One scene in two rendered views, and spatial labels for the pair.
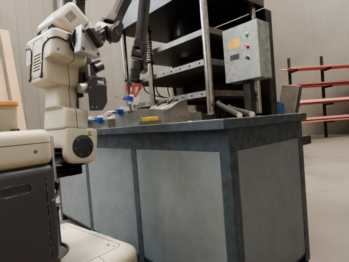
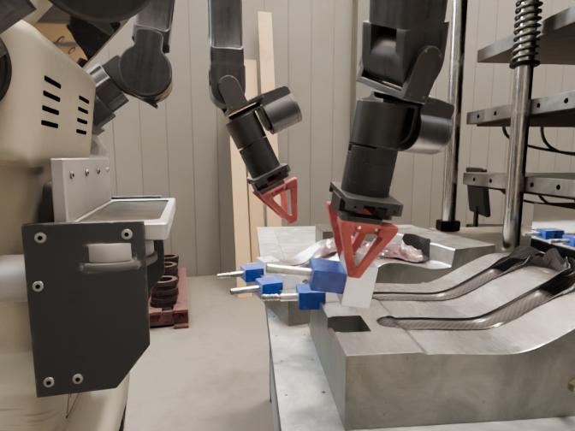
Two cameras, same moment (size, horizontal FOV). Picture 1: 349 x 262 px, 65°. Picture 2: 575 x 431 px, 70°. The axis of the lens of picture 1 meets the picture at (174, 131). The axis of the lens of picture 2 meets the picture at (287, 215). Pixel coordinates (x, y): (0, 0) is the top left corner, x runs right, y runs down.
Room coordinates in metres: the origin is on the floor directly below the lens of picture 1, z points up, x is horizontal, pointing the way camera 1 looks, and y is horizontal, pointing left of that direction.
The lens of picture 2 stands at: (1.11, -0.01, 1.10)
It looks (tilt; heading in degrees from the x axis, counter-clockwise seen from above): 8 degrees down; 36
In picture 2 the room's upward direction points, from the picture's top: straight up
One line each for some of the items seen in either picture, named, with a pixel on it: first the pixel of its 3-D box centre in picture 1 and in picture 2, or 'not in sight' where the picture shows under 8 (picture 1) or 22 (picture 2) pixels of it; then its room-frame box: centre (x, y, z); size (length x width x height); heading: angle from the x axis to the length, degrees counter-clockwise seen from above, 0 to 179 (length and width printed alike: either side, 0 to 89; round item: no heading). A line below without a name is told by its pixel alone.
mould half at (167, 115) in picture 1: (159, 113); (493, 319); (1.75, 0.09, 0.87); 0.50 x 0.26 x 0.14; 132
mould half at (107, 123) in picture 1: (119, 119); (366, 265); (1.96, 0.39, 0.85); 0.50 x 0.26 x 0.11; 149
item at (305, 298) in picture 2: (117, 112); (304, 296); (1.62, 0.33, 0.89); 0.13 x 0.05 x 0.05; 131
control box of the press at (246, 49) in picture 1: (251, 125); not in sight; (2.05, -0.58, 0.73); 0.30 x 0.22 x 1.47; 42
